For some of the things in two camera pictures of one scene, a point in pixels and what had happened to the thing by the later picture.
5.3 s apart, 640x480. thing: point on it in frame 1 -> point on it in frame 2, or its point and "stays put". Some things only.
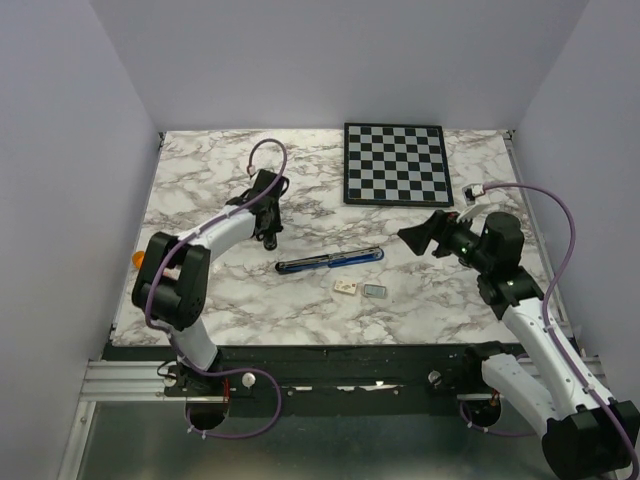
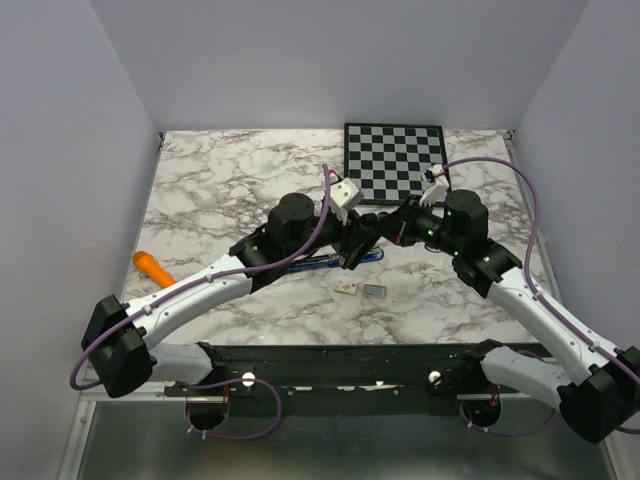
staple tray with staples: x=374 y=290 stays put
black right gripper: x=445 y=223 -> x=399 y=224
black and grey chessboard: x=396 y=164 stays put
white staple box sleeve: x=345 y=286 stays put
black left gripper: x=276 y=225 -> x=351 y=236
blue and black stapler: x=367 y=254 stays put
